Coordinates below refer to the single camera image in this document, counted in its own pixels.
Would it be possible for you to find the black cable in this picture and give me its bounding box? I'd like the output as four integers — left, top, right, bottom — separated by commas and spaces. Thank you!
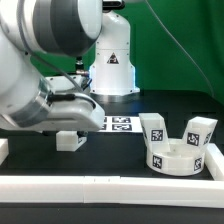
49, 93, 98, 109

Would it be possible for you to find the white left rail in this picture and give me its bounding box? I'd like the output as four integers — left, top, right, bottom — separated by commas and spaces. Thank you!
0, 139, 9, 165

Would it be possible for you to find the white front rail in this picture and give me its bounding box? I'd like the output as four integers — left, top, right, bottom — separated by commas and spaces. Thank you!
0, 176, 224, 208

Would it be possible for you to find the white paper with markers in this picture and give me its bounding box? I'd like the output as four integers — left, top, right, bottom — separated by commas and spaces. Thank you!
101, 116, 143, 133

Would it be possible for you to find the black overhead camera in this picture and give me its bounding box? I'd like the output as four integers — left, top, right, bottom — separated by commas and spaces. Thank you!
103, 0, 125, 10

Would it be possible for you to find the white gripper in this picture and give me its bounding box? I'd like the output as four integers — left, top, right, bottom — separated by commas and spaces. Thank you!
41, 93, 105, 131

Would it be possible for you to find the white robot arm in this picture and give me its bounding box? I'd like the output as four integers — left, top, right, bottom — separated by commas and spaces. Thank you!
0, 0, 139, 131

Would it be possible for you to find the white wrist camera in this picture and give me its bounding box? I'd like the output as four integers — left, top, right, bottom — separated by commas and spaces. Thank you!
47, 75, 91, 94

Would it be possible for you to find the white round stool seat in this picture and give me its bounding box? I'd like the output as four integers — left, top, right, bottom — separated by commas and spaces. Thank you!
146, 139, 205, 176

